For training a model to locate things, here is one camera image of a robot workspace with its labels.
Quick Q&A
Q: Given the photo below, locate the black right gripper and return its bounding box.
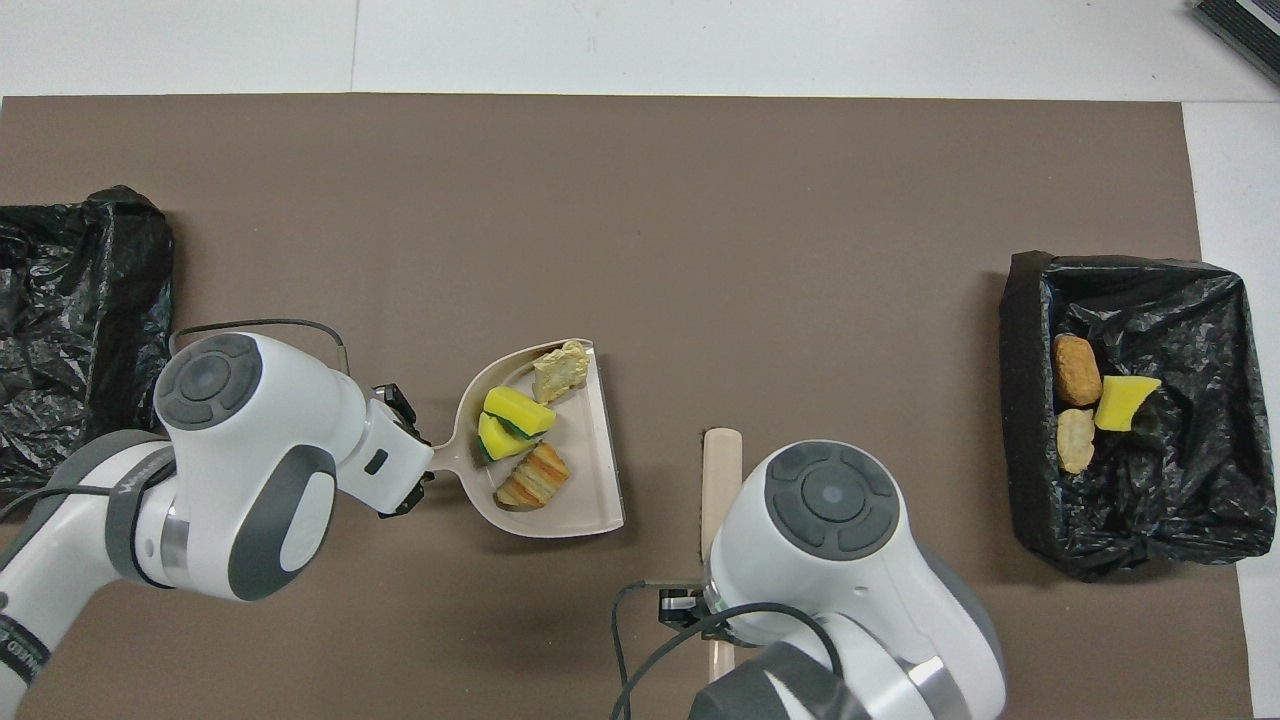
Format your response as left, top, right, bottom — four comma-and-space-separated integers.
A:
658, 588, 709, 631

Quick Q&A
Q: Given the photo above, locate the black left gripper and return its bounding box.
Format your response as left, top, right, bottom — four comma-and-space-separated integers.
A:
375, 383, 437, 518

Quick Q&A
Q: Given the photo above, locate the notched green yellow sponge piece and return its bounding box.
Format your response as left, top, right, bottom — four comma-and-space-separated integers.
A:
476, 412, 533, 466

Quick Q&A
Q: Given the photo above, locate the beige brush with black bristles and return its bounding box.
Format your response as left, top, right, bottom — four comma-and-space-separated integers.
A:
700, 427, 745, 683

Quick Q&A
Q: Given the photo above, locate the beige plastic dustpan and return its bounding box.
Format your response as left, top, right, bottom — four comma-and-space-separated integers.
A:
428, 338, 627, 540

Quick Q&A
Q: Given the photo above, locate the striped croissant piece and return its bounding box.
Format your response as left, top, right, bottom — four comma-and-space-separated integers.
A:
531, 339, 591, 405
494, 442, 571, 511
1056, 407, 1098, 475

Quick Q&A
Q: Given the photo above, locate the brown bread roll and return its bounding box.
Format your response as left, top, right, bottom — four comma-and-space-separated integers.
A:
1051, 333, 1104, 408

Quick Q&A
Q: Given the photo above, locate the small green yellow sponge piece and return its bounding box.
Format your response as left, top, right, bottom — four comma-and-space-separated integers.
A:
1093, 374, 1164, 434

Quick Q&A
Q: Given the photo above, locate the black bag lined bin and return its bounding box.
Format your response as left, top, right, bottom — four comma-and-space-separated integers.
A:
998, 250, 1279, 583
0, 185, 176, 501

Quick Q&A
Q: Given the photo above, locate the brown table mat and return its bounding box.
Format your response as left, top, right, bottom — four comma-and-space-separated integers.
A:
0, 93, 1256, 720

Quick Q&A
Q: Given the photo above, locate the dark ribbed device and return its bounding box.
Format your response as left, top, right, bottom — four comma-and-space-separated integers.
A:
1190, 0, 1280, 87

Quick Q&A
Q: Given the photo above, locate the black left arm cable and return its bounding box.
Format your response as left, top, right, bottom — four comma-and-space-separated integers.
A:
0, 317, 353, 526

